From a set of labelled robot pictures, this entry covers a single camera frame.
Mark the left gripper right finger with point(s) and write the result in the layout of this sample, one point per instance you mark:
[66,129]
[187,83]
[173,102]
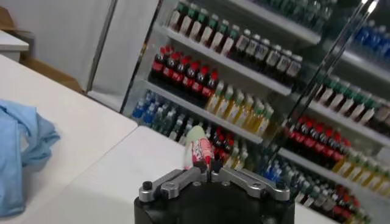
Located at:
[250,184]

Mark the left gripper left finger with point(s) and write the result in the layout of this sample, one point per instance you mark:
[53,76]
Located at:
[176,182]

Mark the light green t-shirt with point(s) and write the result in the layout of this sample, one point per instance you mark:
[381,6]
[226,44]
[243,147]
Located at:
[198,146]

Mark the small blue water bottle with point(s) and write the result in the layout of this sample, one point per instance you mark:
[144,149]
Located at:
[138,111]
[270,173]
[278,176]
[149,115]

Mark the small yellow tea bottle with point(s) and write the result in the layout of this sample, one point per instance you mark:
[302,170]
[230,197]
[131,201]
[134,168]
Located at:
[233,158]
[242,161]

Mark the small red-cap cola bottle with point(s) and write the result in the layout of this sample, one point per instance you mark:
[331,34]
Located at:
[218,144]
[228,149]

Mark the small green-tint water bottle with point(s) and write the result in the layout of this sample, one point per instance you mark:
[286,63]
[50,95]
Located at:
[159,120]
[168,124]

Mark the green-cap dark tea bottle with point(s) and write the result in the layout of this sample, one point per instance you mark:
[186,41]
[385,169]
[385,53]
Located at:
[196,29]
[367,115]
[345,105]
[218,39]
[228,45]
[207,34]
[323,94]
[334,100]
[356,111]
[186,23]
[175,19]

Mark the white-cap dark drink bottle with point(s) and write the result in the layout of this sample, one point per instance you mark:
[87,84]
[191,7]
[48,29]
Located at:
[253,50]
[283,64]
[262,54]
[242,45]
[294,69]
[273,60]

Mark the crumpled light blue shirt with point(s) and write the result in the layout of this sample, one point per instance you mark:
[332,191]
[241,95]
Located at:
[18,158]

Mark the small white table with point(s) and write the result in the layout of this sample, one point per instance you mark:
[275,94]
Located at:
[12,44]

